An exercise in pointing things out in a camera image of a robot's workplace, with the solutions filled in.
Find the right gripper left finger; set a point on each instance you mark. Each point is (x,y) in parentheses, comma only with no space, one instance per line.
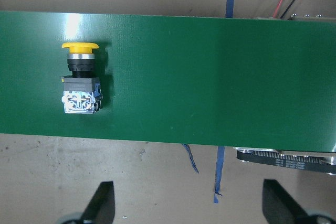
(101,208)

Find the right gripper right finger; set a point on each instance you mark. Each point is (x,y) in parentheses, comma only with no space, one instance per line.
(278,206)

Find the yellow mushroom push button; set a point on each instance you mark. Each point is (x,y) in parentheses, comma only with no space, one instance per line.
(82,90)

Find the green conveyor belt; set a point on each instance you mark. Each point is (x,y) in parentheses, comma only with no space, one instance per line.
(234,82)

